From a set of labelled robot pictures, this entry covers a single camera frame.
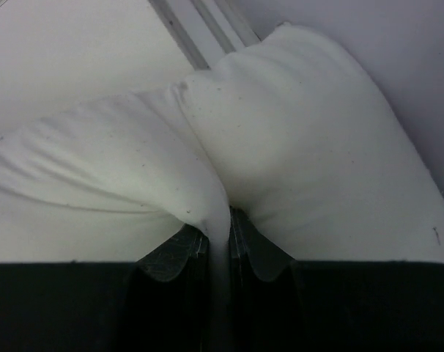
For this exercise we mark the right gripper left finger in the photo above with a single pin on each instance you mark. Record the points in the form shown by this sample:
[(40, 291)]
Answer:
[(155, 304)]

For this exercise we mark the aluminium right side rail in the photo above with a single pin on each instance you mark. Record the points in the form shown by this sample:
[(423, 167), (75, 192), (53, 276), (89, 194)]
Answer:
[(205, 31)]

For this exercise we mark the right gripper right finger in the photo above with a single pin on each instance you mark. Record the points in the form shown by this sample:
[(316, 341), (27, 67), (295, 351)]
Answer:
[(283, 304)]

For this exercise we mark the white pillow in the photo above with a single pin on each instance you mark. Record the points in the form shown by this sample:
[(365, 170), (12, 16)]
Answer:
[(292, 130)]

